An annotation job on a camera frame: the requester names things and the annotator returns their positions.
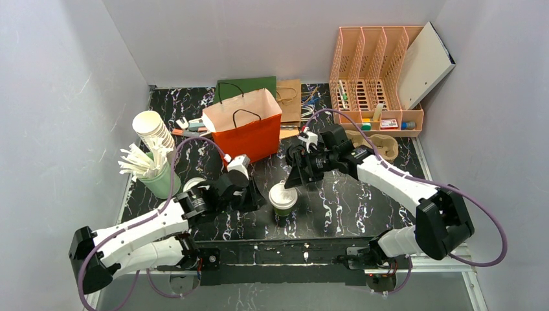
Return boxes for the single white cup lid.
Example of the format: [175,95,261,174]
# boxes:
[269,183,298,210]

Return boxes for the white lids partial stack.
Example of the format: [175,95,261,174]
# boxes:
[183,178,205,192]

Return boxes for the orange paper bag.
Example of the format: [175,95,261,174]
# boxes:
[202,88,282,163]

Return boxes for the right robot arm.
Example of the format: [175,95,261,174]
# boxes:
[284,124,475,265]

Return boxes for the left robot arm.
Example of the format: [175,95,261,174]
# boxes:
[69,171,266,295]

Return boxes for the black cup lids stack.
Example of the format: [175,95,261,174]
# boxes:
[285,145,303,168]

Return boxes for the stack of pulp cup carriers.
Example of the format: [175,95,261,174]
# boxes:
[345,130,399,163]

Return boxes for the brown kraft paper bag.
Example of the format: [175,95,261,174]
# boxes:
[275,79,302,139]

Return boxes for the red small box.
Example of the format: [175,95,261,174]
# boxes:
[380,119,399,130]

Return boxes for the green cup of straws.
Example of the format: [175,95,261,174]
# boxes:
[118,143,181,199]

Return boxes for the green paper bag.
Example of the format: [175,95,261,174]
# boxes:
[213,76,276,104]

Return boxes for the pink desk file organizer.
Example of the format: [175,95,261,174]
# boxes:
[328,26,424,137]

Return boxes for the tall stack paper cups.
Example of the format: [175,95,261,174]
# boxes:
[132,110,176,163]

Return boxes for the white board panel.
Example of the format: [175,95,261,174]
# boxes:
[396,21,456,110]

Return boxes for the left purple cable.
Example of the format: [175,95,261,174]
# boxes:
[77,136,232,311]

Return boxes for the purple cable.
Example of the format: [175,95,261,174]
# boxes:
[77,136,232,311]
[300,108,509,295]

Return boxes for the metal base rail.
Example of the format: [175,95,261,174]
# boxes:
[88,238,487,310]

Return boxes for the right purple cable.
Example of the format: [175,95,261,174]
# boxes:
[300,108,509,295]

